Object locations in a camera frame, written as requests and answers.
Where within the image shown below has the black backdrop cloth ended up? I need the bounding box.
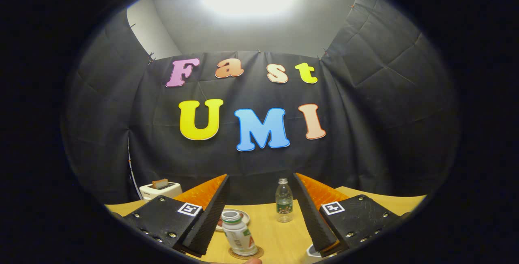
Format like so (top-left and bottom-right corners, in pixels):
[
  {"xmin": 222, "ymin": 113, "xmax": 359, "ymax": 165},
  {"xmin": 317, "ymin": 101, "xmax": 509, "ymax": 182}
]
[{"xmin": 61, "ymin": 0, "xmax": 461, "ymax": 216}]

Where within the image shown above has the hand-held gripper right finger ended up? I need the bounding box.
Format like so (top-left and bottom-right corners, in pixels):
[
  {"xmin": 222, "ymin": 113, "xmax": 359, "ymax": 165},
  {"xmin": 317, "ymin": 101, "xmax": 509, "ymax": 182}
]
[{"xmin": 293, "ymin": 172, "xmax": 410, "ymax": 258}]

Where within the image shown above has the wooden table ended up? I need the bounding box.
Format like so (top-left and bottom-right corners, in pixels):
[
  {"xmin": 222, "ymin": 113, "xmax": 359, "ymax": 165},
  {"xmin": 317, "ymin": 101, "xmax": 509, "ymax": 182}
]
[{"xmin": 105, "ymin": 186, "xmax": 427, "ymax": 264}]

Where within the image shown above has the round wooden coaster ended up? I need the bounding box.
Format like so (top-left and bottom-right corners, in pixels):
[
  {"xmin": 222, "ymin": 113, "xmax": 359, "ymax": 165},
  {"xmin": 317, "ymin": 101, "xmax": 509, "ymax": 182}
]
[{"xmin": 228, "ymin": 246, "xmax": 264, "ymax": 260}]

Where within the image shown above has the thin cable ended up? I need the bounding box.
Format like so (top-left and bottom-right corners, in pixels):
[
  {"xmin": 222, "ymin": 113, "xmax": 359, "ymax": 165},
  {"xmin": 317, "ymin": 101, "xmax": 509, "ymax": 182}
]
[{"xmin": 127, "ymin": 138, "xmax": 143, "ymax": 200}]

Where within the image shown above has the white toaster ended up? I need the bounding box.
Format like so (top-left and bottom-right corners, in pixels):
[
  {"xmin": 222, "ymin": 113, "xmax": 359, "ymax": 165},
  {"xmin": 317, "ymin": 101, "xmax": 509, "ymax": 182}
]
[{"xmin": 139, "ymin": 181, "xmax": 183, "ymax": 203}]

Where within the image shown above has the white cup with wooden handle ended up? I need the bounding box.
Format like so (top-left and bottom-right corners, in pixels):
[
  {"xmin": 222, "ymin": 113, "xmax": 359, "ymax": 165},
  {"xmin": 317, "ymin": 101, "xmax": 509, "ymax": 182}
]
[{"xmin": 304, "ymin": 244, "xmax": 337, "ymax": 264}]

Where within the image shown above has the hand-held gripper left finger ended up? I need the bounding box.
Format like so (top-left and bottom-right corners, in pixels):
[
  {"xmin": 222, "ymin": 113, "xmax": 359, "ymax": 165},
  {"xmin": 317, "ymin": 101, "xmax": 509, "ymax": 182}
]
[{"xmin": 118, "ymin": 174, "xmax": 230, "ymax": 256}]

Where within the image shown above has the white juice bottle green label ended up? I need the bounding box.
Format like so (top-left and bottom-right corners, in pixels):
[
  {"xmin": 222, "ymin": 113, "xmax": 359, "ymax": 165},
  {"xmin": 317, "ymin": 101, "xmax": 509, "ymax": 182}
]
[{"xmin": 221, "ymin": 210, "xmax": 258, "ymax": 256}]

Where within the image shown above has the clear plastic water bottle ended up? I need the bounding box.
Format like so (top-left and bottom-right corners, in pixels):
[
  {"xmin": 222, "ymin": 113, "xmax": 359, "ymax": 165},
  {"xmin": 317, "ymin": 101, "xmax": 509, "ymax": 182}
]
[{"xmin": 275, "ymin": 178, "xmax": 294, "ymax": 223}]

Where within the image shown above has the beige round plate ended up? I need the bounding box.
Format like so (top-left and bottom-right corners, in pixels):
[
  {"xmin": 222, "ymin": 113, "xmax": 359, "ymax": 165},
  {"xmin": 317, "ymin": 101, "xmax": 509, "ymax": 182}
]
[{"xmin": 215, "ymin": 208, "xmax": 250, "ymax": 232}]

